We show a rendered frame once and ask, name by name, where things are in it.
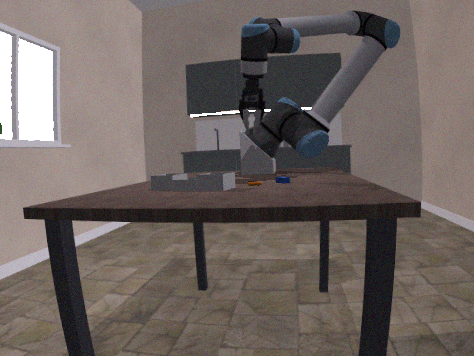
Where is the blue 9v battery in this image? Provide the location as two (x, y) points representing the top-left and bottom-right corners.
(275, 177), (290, 183)

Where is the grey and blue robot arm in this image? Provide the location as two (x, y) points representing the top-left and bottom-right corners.
(239, 11), (400, 158)

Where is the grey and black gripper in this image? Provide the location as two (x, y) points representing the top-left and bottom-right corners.
(239, 73), (265, 136)

